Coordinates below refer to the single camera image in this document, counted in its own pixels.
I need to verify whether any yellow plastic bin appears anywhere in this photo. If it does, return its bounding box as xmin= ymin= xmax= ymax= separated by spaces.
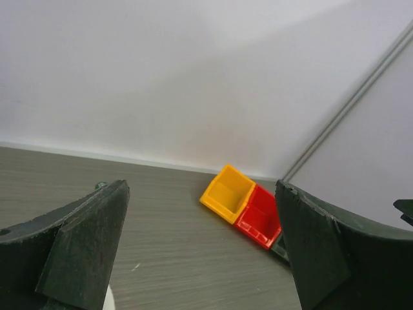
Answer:
xmin=199 ymin=165 xmax=256 ymax=224

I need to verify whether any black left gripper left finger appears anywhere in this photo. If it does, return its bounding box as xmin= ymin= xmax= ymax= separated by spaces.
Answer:
xmin=1 ymin=180 xmax=130 ymax=309

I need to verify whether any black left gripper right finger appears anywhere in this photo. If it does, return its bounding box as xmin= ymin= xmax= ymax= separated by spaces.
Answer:
xmin=275 ymin=180 xmax=412 ymax=309

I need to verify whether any red plastic bin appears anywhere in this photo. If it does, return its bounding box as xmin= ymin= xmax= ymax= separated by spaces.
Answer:
xmin=234 ymin=185 xmax=281 ymax=250

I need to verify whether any clear glass bottle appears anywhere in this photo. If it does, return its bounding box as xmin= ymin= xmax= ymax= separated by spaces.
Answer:
xmin=95 ymin=181 xmax=108 ymax=190

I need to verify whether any black plastic bin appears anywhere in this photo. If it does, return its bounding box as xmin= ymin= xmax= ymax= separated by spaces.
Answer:
xmin=270 ymin=233 xmax=290 ymax=265

